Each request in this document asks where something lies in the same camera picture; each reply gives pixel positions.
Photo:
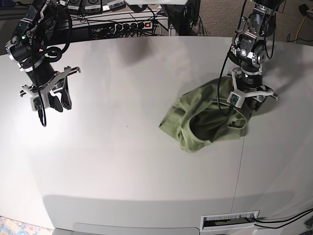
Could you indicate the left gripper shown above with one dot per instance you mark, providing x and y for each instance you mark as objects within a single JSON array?
[{"x": 254, "y": 102}]

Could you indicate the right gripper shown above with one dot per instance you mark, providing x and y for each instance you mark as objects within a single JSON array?
[{"x": 59, "y": 87}]

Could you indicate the green T-shirt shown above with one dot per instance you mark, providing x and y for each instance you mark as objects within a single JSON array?
[{"x": 196, "y": 119}]

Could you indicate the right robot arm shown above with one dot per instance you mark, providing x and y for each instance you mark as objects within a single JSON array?
[{"x": 30, "y": 48}]

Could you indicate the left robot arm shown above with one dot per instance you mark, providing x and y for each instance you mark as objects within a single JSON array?
[{"x": 249, "y": 51}]

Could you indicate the white power strip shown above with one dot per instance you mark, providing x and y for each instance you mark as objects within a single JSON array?
[{"x": 140, "y": 26}]

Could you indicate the black monitor stand post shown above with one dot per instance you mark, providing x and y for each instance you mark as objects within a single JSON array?
[{"x": 182, "y": 17}]

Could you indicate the table cable grommet box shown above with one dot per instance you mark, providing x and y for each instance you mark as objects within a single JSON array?
[{"x": 232, "y": 221}]

